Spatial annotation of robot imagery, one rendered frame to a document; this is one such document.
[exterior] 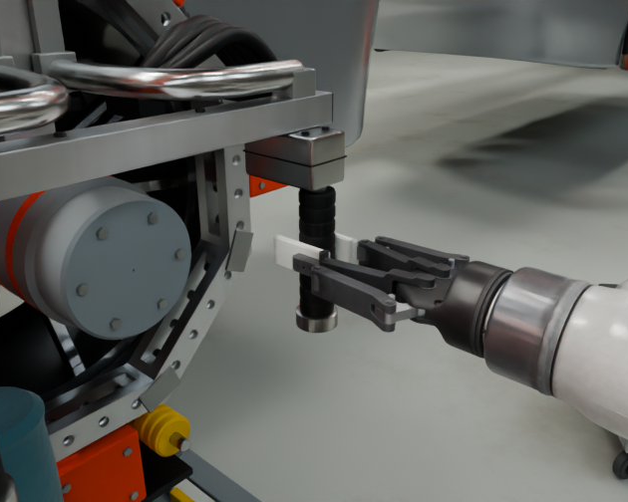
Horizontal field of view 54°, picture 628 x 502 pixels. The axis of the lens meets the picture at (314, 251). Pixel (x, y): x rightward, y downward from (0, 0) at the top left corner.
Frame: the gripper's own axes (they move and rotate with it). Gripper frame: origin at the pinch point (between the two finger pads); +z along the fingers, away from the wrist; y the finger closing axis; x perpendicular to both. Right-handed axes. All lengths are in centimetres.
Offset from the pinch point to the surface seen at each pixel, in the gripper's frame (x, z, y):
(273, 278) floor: -83, 122, 114
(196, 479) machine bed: -75, 51, 19
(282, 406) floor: -83, 62, 57
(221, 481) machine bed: -75, 46, 22
